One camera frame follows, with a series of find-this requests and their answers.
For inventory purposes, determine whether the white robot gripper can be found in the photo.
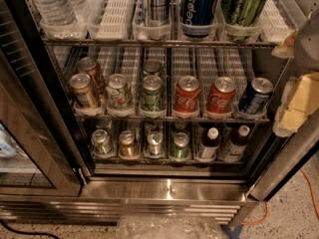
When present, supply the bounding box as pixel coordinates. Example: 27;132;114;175
271;7;319;137

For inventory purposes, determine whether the dark drink bottle white cap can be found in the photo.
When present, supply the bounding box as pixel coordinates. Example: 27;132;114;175
218;124;250;162

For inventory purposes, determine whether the blue Pepsi can middle shelf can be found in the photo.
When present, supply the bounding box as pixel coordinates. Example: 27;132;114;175
238;78;273;115

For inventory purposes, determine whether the blue pepsi can shelf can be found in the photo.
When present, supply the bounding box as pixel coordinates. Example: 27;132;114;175
179;0;217;38
238;78;273;115

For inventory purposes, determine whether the green can top shelf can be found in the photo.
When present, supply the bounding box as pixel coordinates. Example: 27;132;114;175
221;0;266;42

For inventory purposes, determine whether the stainless steel fridge door right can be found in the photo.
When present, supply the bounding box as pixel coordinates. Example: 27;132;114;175
250;110;319;201

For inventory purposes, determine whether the stainless steel fridge door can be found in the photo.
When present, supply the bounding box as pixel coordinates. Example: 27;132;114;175
0;0;94;198
250;110;319;201

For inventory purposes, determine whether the blue Pepsi can top shelf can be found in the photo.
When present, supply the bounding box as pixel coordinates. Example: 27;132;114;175
179;0;217;38

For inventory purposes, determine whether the silver slim can bottom shelf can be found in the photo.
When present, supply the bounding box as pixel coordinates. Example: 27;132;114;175
148;131;162;158

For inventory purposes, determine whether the silver plaid can top shelf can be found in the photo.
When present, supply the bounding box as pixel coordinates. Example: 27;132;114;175
147;0;169;27

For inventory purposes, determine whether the gold can bottom shelf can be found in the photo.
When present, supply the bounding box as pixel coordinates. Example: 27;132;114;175
119;130;138;158

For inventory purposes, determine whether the silver green can bottom shelf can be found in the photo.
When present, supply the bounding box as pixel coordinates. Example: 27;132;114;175
91;129;114;157

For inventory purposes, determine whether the clear water bottle top shelf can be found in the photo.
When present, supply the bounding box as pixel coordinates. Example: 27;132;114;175
33;0;76;26

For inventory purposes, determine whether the stainless steel fridge door left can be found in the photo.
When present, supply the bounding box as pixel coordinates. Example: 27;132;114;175
0;0;94;198

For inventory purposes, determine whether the red Coca-Cola can right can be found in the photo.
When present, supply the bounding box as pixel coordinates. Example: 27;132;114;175
206;77;236;114

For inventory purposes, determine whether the red coca-cola can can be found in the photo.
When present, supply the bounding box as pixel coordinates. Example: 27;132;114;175
206;77;236;114
174;76;200;113

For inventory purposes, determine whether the red Coca-Cola can left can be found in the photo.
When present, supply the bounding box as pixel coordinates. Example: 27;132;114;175
174;76;200;113

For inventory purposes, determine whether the green can rear middle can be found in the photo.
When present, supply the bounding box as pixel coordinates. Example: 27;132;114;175
142;59;163;78

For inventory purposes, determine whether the green can front middle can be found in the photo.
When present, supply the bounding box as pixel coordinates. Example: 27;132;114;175
140;75;163;113

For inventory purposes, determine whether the white green can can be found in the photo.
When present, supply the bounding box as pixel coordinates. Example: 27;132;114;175
107;74;133;111

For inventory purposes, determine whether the gold can rear left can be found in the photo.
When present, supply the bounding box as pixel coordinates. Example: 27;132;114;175
77;57;105;97

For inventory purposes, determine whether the gold can front left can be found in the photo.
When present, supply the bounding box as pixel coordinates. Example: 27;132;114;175
69;73;100;109

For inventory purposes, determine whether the clear plastic bag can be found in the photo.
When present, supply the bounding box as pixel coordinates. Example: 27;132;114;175
116;215;229;239

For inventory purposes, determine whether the orange cable on floor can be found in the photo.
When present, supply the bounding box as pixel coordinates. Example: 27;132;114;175
240;168;319;227

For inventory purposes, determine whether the black cable on floor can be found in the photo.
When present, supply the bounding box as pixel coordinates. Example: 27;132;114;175
0;218;61;239

